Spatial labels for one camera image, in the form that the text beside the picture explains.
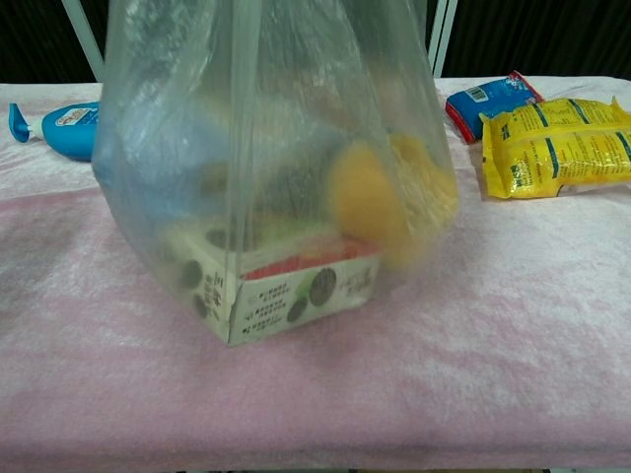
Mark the clear plastic grocery bag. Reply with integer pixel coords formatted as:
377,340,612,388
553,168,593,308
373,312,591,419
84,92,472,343
92,0,459,347

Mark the pink table cloth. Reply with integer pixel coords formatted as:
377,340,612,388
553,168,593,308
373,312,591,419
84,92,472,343
0,74,631,472

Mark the blue snack packet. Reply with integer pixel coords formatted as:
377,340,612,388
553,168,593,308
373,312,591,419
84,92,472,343
445,70,546,145

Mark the blue plastic item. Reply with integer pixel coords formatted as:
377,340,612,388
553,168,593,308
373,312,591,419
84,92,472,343
93,107,233,223

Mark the white frame post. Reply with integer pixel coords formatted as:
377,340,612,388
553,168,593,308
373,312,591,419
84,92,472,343
61,0,107,84
426,0,456,79

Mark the blue pump lotion bottle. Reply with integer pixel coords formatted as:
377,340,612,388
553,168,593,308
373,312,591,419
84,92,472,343
8,101,103,163

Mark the yellow snack packet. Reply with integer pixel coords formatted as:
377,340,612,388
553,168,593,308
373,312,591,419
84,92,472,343
478,97,631,201

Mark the black curtain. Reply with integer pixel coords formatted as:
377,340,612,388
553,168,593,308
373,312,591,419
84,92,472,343
0,0,631,84

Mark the white printed carton box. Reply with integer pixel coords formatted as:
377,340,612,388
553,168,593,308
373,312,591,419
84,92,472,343
157,221,384,347

